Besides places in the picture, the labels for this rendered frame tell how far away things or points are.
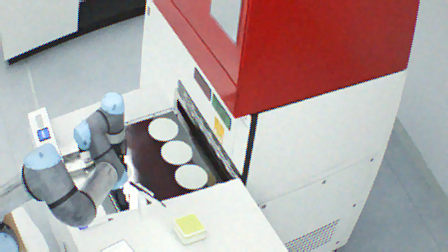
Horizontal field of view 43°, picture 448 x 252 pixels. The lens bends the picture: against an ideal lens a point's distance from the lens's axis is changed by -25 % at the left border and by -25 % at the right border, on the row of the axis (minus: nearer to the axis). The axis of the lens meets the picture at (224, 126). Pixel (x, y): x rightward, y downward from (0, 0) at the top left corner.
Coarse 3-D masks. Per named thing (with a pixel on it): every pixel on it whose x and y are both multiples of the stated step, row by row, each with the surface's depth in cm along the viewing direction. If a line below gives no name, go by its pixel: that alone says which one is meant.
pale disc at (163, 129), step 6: (156, 120) 244; (162, 120) 245; (168, 120) 245; (150, 126) 242; (156, 126) 243; (162, 126) 243; (168, 126) 243; (174, 126) 243; (150, 132) 240; (156, 132) 241; (162, 132) 241; (168, 132) 241; (174, 132) 241; (156, 138) 239; (162, 138) 239; (168, 138) 239
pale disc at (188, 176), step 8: (184, 168) 231; (192, 168) 232; (200, 168) 232; (176, 176) 229; (184, 176) 229; (192, 176) 229; (200, 176) 230; (184, 184) 227; (192, 184) 227; (200, 184) 227
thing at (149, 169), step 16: (128, 128) 241; (144, 128) 241; (128, 144) 236; (144, 144) 237; (160, 144) 237; (192, 144) 239; (128, 160) 231; (144, 160) 232; (160, 160) 233; (192, 160) 234; (144, 176) 227; (160, 176) 228; (208, 176) 230; (112, 192) 220; (128, 192) 222; (160, 192) 223; (176, 192) 224; (128, 208) 217
